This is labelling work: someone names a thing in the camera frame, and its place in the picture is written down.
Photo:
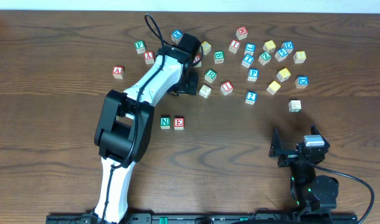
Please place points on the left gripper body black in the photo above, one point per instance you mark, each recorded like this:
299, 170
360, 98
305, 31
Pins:
187, 86

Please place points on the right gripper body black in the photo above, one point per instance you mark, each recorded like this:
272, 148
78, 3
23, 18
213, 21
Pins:
289, 156

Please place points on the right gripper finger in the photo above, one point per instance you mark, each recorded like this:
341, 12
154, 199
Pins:
315, 131
275, 148

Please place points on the red E block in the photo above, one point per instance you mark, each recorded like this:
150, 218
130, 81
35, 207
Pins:
178, 123

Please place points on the green N block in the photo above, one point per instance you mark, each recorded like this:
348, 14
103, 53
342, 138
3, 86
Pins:
165, 122

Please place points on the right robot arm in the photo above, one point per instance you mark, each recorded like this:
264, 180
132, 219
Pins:
315, 194

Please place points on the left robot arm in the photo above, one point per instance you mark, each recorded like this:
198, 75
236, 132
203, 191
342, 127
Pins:
124, 127

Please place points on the white K block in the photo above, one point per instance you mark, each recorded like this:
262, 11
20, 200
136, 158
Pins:
205, 91

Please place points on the green R block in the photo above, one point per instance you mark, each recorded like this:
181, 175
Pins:
210, 76

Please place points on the red U block upper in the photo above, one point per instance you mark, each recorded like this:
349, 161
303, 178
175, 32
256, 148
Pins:
197, 61

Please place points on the white F block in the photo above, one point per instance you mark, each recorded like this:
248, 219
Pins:
294, 106

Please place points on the red I block lower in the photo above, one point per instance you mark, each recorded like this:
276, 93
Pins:
227, 88

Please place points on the red i block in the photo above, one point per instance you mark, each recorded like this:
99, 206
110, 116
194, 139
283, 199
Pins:
234, 46
227, 88

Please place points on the green B block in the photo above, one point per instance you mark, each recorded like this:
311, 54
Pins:
219, 56

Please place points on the yellow block upper centre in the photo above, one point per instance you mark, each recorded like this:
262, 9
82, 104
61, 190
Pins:
206, 47

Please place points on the yellow block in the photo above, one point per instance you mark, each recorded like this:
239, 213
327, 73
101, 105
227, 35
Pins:
299, 57
269, 46
273, 87
206, 47

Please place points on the blue D block lower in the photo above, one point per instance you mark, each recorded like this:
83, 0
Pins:
301, 82

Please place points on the blue d block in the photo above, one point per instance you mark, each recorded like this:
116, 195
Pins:
301, 82
288, 46

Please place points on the blue X block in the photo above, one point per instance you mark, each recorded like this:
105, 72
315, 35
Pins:
176, 36

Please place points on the blue 2 block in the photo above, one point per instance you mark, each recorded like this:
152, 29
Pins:
251, 97

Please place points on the yellow block lower right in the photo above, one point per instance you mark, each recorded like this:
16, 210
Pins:
273, 87

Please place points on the red I block upper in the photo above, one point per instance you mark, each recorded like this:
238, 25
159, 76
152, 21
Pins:
234, 46

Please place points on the green F block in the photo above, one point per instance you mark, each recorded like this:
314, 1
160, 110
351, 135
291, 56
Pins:
140, 47

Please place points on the yellow block mid right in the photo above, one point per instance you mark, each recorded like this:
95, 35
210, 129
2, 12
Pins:
283, 75

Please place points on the blue T block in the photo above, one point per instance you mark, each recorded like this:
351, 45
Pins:
247, 61

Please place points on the blue P block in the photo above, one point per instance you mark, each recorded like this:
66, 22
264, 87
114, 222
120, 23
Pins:
253, 75

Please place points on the red A block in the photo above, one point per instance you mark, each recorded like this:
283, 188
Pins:
118, 72

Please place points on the blue L block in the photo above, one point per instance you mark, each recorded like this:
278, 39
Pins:
249, 49

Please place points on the red H block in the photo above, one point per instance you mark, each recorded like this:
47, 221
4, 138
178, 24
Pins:
241, 32

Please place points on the yellow block far right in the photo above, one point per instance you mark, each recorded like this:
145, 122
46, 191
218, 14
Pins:
299, 57

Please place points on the green Z block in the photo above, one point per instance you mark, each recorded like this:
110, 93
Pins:
264, 58

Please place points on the blue S block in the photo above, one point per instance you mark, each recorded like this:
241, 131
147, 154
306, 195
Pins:
281, 54

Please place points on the blue D block upper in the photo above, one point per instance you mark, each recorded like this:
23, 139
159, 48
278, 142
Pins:
288, 46

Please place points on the yellow block upper right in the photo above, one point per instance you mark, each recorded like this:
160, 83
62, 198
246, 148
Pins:
269, 46

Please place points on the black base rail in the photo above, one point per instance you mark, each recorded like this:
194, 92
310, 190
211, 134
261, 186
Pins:
261, 216

